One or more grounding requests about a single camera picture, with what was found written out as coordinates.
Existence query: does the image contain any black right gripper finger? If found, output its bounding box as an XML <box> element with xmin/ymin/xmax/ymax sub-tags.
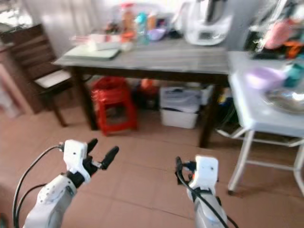
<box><xmin>174</xmin><ymin>156</ymin><xmax>186</xmax><ymax>187</ymax></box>

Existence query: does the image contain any red plastic stool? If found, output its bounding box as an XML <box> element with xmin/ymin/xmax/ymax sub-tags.
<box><xmin>91</xmin><ymin>76</ymin><xmax>138</xmax><ymax>136</ymax></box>

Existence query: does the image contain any white plastic storage box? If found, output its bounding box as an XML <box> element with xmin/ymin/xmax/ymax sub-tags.
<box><xmin>160</xmin><ymin>85</ymin><xmax>203</xmax><ymax>130</ymax></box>

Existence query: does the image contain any white folding table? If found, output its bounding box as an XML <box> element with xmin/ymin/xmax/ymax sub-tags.
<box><xmin>218</xmin><ymin>50</ymin><xmax>304</xmax><ymax>195</ymax></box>

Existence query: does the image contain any pale green tray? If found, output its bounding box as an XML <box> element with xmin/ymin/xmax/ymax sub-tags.
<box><xmin>63</xmin><ymin>45</ymin><xmax>122</xmax><ymax>61</ymax></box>

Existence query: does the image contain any dark wooden table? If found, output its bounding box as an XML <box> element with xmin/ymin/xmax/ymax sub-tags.
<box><xmin>53</xmin><ymin>38</ymin><xmax>231</xmax><ymax>149</ymax></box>

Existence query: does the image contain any white food container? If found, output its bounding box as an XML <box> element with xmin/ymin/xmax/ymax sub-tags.
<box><xmin>85</xmin><ymin>34</ymin><xmax>133</xmax><ymax>52</ymax></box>

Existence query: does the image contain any dark wooden chair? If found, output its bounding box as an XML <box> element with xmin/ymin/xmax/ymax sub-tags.
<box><xmin>0</xmin><ymin>24</ymin><xmax>73</xmax><ymax>128</ymax></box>

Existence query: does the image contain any large purple plastic bowl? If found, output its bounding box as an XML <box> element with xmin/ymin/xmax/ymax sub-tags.
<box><xmin>244</xmin><ymin>66</ymin><xmax>288</xmax><ymax>91</ymax></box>

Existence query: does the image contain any silver metal bowl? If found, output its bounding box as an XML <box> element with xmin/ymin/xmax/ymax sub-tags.
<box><xmin>265</xmin><ymin>88</ymin><xmax>304</xmax><ymax>115</ymax></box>

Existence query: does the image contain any blue bottle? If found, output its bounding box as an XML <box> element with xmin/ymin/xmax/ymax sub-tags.
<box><xmin>135</xmin><ymin>12</ymin><xmax>148</xmax><ymax>45</ymax></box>

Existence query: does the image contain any small purple bowl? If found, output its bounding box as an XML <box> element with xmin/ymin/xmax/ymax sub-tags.
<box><xmin>146</xmin><ymin>28</ymin><xmax>167</xmax><ymax>41</ymax></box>

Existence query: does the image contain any orange bottle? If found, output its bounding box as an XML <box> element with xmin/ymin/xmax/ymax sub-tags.
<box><xmin>120</xmin><ymin>2</ymin><xmax>136</xmax><ymax>41</ymax></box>

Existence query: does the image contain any teal cup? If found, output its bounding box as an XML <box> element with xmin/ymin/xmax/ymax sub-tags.
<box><xmin>284</xmin><ymin>62</ymin><xmax>304</xmax><ymax>88</ymax></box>

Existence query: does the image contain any white kitchen appliance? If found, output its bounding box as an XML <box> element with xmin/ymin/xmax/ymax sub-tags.
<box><xmin>181</xmin><ymin>0</ymin><xmax>234</xmax><ymax>46</ymax></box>

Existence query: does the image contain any pink bag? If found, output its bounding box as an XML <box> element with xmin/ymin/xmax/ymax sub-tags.
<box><xmin>263</xmin><ymin>19</ymin><xmax>298</xmax><ymax>51</ymax></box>

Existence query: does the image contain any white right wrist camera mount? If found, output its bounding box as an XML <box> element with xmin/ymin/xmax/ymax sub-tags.
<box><xmin>193</xmin><ymin>155</ymin><xmax>219</xmax><ymax>191</ymax></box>

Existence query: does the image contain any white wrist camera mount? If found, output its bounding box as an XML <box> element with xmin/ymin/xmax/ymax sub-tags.
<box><xmin>193</xmin><ymin>155</ymin><xmax>219</xmax><ymax>191</ymax></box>
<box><xmin>64</xmin><ymin>139</ymin><xmax>91</xmax><ymax>184</ymax></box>

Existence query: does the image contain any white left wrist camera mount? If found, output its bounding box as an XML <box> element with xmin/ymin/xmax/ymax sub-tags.
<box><xmin>64</xmin><ymin>139</ymin><xmax>91</xmax><ymax>184</ymax></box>

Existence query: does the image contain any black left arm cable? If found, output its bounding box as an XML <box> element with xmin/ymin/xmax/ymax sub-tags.
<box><xmin>12</xmin><ymin>145</ymin><xmax>66</xmax><ymax>228</ymax></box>

